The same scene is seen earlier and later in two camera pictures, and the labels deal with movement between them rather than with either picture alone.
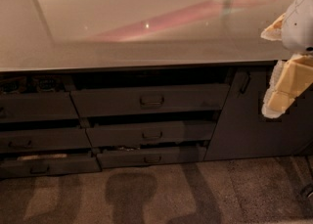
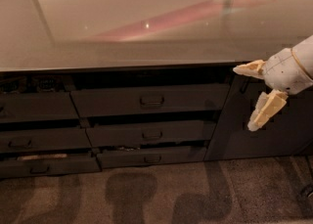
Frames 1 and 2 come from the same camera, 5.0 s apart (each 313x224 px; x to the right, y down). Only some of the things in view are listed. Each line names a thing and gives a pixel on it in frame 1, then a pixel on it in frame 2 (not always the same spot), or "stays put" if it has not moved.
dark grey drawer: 187,100 stays put
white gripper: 299,25 -> 284,70
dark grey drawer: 124,133 stays put
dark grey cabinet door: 243,131 stays put
